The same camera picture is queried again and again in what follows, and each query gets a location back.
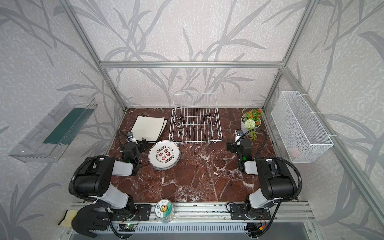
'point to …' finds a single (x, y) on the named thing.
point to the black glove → (85, 218)
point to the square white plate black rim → (153, 127)
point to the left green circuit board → (127, 227)
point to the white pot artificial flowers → (250, 120)
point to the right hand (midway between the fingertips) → (237, 134)
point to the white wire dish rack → (195, 119)
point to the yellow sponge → (69, 217)
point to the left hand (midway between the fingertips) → (137, 134)
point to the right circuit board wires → (254, 229)
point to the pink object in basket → (295, 153)
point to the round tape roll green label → (164, 210)
